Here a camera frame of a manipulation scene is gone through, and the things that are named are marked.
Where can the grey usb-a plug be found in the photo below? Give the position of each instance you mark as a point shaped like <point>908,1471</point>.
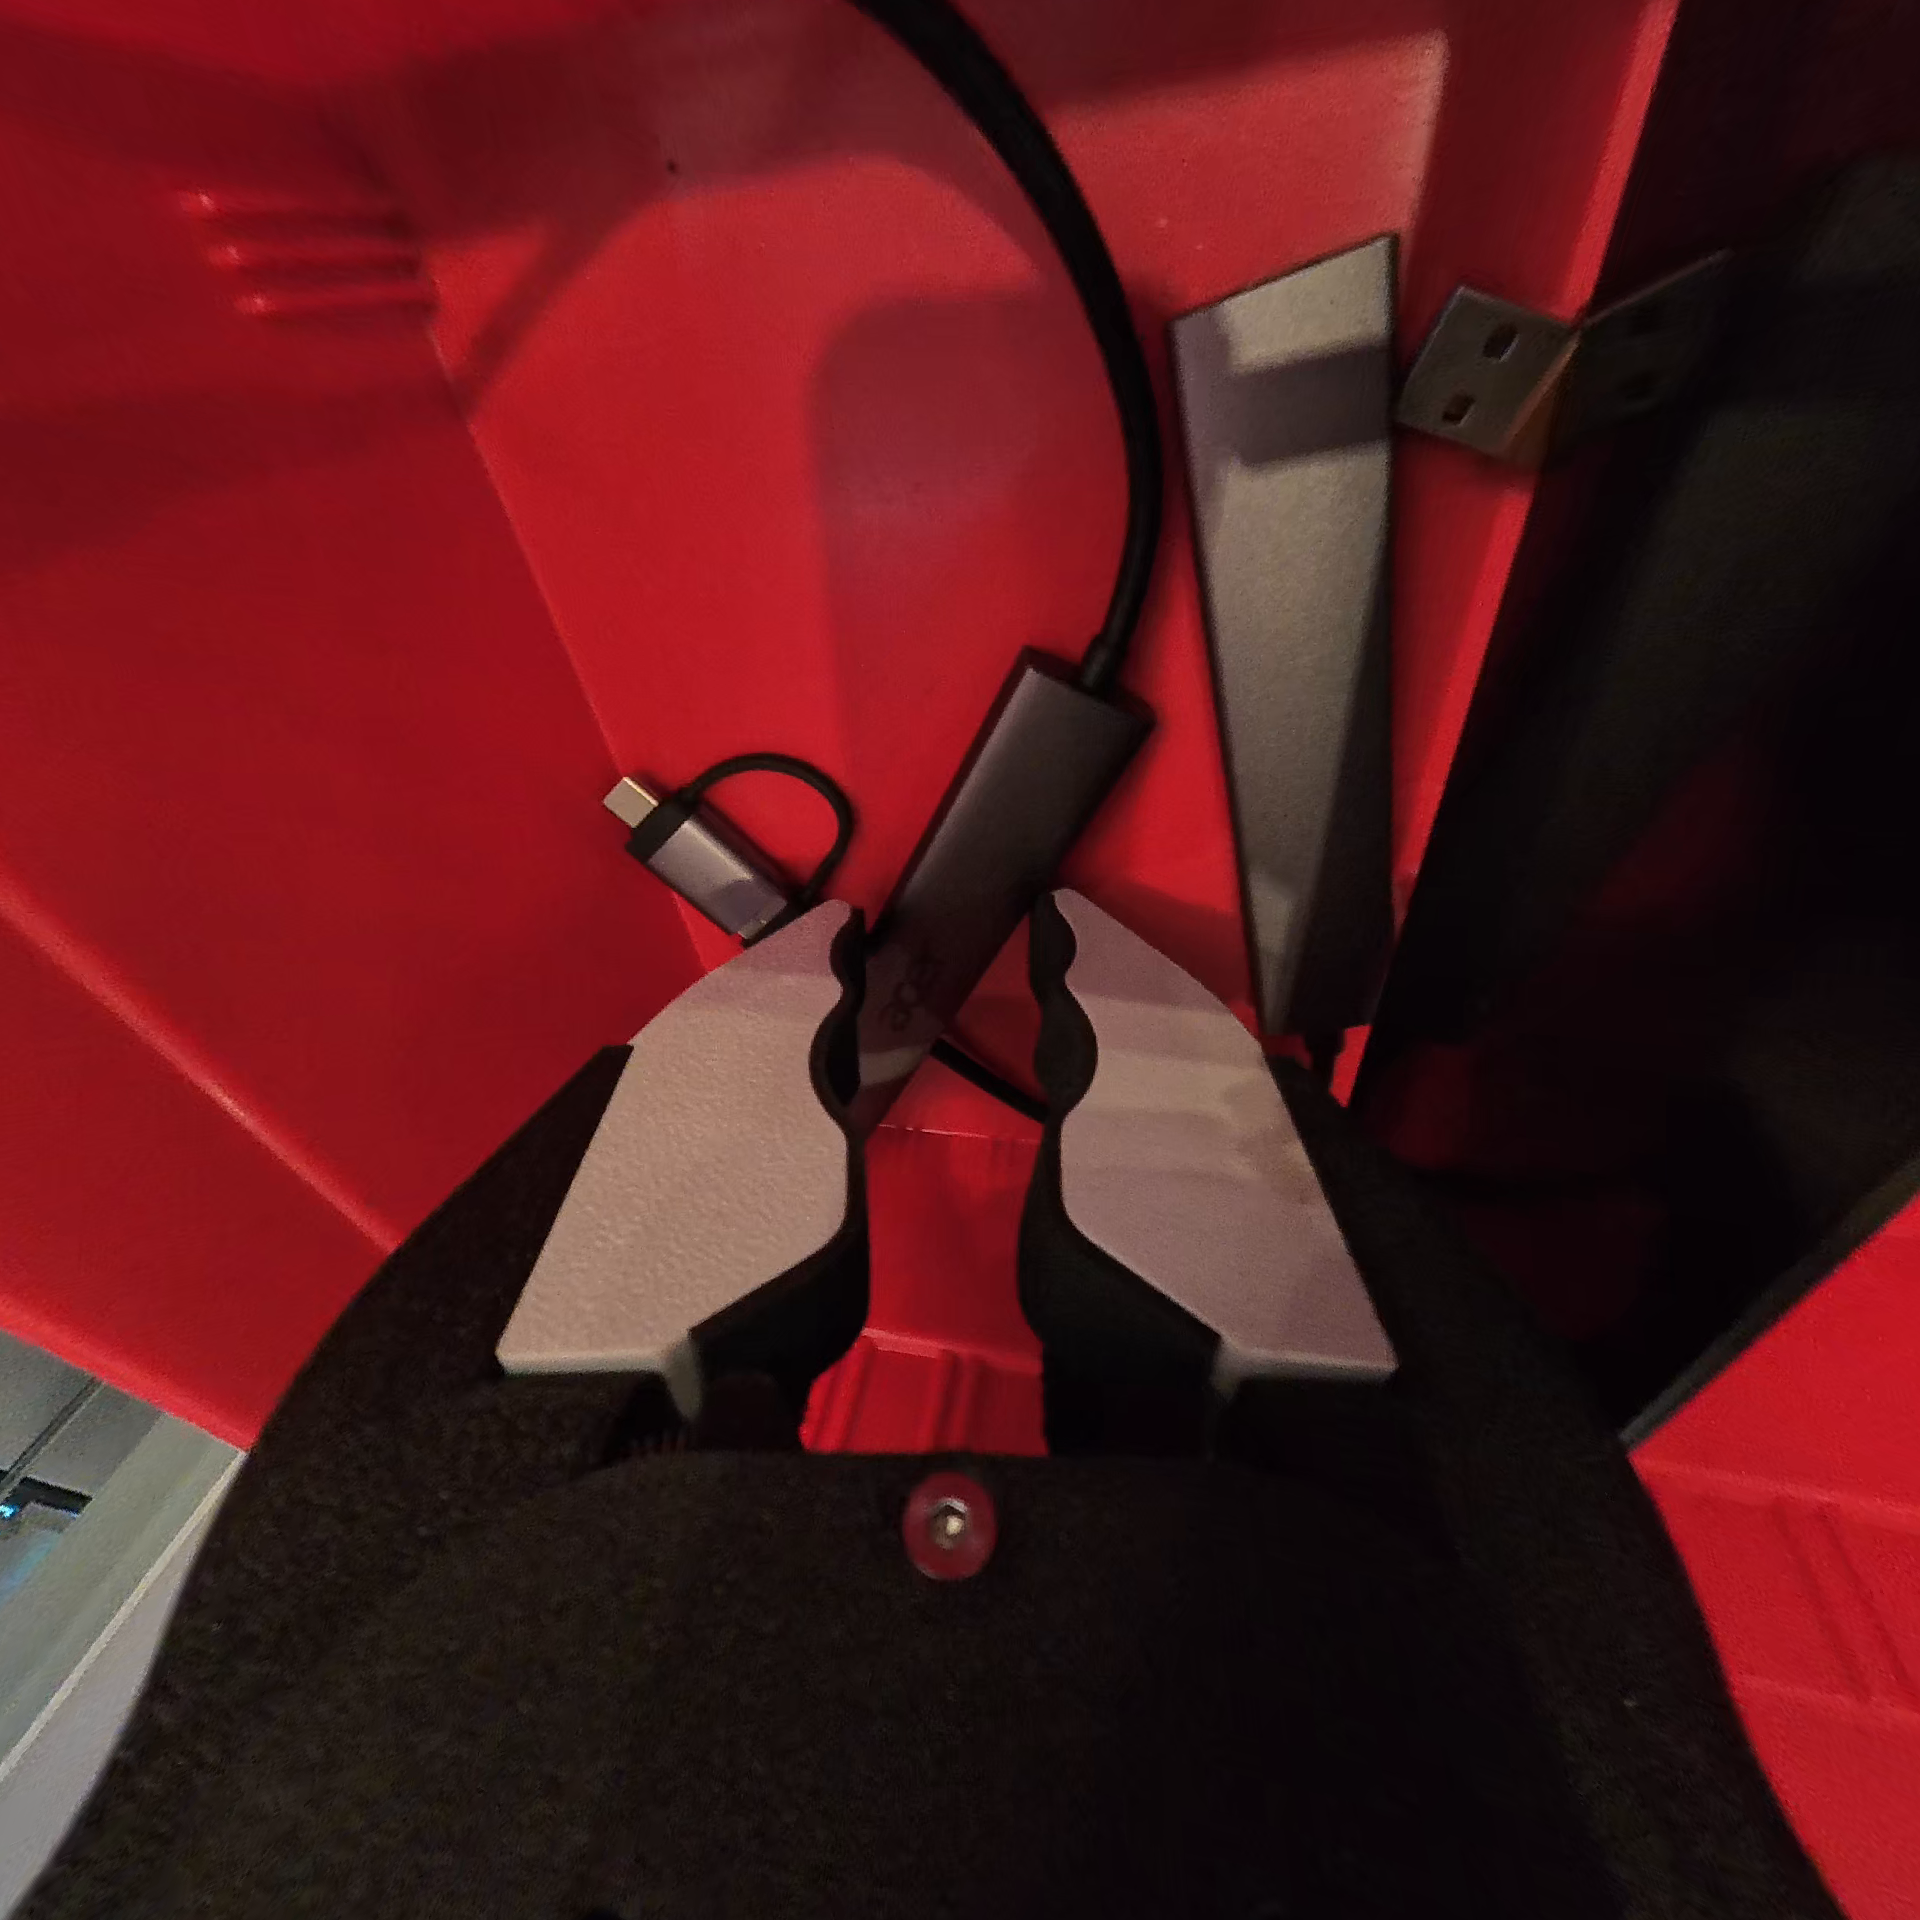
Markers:
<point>1477,376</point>

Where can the black bin divider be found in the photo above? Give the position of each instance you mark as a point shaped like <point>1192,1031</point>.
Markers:
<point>1724,750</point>

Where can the red plastic bin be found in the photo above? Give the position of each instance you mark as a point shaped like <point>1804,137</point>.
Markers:
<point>300,750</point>

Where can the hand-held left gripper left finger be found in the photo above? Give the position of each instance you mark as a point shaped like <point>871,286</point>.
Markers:
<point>704,1171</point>

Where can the grey usb hub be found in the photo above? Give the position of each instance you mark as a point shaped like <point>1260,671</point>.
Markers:
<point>991,839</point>
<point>1290,629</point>

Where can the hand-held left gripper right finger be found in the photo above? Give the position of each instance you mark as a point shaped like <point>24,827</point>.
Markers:
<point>1201,1184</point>

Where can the grey usb-c plug with tether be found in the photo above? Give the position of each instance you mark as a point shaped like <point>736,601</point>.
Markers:
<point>704,855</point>

